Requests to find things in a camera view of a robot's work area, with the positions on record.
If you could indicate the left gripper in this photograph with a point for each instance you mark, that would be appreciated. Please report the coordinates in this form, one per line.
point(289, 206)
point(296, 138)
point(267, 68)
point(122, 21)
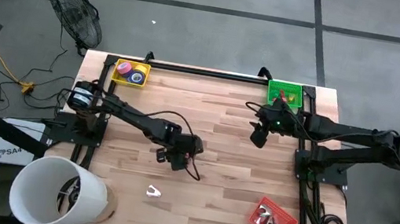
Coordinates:
point(187, 146)

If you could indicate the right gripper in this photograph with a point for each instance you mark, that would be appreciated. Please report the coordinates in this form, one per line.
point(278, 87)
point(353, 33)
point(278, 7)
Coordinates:
point(272, 119)

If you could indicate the dark blue tape roll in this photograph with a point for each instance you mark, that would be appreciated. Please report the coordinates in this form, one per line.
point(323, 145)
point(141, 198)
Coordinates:
point(136, 77)

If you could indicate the yellow tape roll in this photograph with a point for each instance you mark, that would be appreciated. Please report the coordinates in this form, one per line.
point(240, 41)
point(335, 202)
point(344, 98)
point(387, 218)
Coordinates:
point(142, 68)

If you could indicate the pink tape roll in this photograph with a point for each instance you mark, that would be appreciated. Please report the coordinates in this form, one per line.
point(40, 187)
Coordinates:
point(124, 67)

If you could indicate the orange plastic basket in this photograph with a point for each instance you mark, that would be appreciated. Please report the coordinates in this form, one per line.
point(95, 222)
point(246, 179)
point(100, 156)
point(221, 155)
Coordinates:
point(287, 222)

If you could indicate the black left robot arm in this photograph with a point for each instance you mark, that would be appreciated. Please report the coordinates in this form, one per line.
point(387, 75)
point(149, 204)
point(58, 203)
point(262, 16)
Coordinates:
point(135, 118)

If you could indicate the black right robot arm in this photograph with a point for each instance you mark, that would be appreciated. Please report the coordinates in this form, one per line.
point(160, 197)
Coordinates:
point(359, 136)

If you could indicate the pink staple remover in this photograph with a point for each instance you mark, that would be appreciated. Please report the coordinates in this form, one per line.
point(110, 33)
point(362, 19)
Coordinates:
point(153, 192)

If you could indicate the green plastic basket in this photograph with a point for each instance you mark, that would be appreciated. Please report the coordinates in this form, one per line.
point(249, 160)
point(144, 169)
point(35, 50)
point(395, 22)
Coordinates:
point(287, 87)

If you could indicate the yellow plastic basket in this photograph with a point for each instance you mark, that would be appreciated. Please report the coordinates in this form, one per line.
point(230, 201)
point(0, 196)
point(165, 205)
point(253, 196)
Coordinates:
point(119, 78)

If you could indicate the round wooden disc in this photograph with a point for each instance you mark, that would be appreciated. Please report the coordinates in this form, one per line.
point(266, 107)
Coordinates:
point(111, 206)

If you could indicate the white cylinder shade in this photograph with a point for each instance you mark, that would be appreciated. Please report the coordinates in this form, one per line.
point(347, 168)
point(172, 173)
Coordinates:
point(92, 191)

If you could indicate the white printed box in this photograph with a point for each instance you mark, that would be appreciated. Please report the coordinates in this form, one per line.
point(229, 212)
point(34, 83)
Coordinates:
point(15, 152)

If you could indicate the black floor fan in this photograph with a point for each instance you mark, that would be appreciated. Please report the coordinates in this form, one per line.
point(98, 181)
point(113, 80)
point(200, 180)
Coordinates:
point(75, 14)

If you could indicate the black stand beam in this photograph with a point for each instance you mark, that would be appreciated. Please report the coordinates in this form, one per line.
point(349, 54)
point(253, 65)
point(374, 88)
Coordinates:
point(3, 128)

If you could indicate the black table frame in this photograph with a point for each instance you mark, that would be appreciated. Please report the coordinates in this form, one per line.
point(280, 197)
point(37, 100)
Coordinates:
point(210, 73)

